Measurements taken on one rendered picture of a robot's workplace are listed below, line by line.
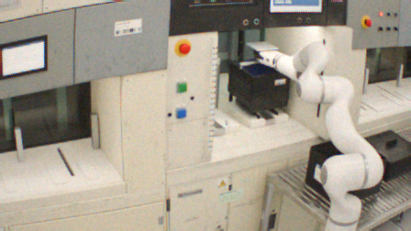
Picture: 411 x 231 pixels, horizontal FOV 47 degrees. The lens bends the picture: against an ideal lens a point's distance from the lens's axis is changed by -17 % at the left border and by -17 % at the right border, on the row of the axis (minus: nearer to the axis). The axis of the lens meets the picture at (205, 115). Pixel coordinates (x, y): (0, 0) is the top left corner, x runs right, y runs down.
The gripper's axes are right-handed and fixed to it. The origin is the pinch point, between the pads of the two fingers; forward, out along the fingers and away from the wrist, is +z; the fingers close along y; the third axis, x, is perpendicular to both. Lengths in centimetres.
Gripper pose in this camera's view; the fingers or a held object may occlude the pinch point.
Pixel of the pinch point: (260, 51)
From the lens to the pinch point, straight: 256.9
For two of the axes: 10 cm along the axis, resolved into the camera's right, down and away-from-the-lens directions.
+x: 0.4, -9.2, -4.0
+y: 8.7, -1.6, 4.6
